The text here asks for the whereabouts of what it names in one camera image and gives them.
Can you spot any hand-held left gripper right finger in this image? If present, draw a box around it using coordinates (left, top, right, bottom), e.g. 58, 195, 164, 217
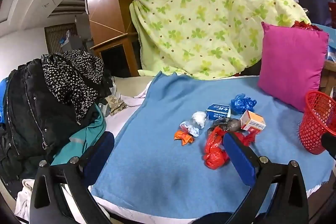
223, 132, 310, 224

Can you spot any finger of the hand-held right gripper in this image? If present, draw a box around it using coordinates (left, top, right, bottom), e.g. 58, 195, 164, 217
322, 132, 336, 159

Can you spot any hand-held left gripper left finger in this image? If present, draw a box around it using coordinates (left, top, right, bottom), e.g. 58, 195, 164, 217
29, 132, 116, 224

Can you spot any red plastic bag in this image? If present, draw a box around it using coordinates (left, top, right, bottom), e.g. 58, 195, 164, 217
203, 126, 256, 170

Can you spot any red plastic mesh basket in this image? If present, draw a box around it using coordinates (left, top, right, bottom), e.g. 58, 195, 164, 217
299, 91, 336, 155

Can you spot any dark plastic bag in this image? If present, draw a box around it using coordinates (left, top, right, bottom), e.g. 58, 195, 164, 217
207, 118, 241, 135

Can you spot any small orange white box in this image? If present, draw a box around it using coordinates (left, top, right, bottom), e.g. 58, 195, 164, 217
240, 110, 266, 132

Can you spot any blue paper carton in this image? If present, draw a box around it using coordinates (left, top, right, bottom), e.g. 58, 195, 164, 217
206, 104, 231, 121

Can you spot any blue plastic bag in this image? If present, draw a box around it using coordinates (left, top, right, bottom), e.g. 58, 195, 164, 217
230, 93, 258, 115

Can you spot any white plastic bag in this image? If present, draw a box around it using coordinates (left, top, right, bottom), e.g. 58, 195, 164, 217
192, 112, 208, 128

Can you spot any white blue wrapper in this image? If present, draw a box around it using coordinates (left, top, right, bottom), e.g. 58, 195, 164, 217
180, 120, 201, 137

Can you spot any orange wrapper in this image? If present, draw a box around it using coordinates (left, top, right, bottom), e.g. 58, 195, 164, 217
174, 130, 195, 146

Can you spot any teal garment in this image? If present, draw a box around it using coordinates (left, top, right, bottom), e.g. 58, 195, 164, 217
50, 103, 107, 165

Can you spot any pale pink sheet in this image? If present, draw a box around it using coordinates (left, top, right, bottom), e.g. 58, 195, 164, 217
104, 90, 147, 140

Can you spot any beige patterned cloth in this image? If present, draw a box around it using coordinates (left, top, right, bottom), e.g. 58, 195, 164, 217
105, 94, 128, 117

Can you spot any blue blanket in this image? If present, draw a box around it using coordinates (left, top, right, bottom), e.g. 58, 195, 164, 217
89, 70, 334, 214

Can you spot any rough wooden table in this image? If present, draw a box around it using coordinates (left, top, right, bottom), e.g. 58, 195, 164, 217
319, 60, 336, 98

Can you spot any cream mattress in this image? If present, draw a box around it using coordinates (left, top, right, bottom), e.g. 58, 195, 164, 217
113, 76, 154, 98

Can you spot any black white dotted garment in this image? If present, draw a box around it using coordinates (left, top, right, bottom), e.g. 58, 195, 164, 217
41, 50, 105, 122

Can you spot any black jacket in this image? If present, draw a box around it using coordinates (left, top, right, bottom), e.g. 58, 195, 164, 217
0, 59, 105, 195

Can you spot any pink pillow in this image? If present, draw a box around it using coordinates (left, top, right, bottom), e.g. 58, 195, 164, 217
257, 21, 330, 112

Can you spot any white cloth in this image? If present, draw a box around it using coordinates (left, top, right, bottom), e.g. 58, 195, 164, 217
14, 178, 69, 224

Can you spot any light blue cardboard box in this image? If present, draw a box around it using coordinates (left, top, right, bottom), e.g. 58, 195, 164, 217
315, 25, 336, 46

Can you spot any bright blue bag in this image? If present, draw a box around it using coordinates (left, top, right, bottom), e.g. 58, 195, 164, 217
0, 77, 11, 125

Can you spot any low wooden cabinet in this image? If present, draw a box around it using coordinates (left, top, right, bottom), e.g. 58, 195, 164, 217
90, 33, 142, 78

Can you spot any shiny red bag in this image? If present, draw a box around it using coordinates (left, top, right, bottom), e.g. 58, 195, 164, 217
291, 21, 323, 31

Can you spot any green clover print quilt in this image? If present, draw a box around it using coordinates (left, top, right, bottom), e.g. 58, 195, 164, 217
129, 0, 313, 81

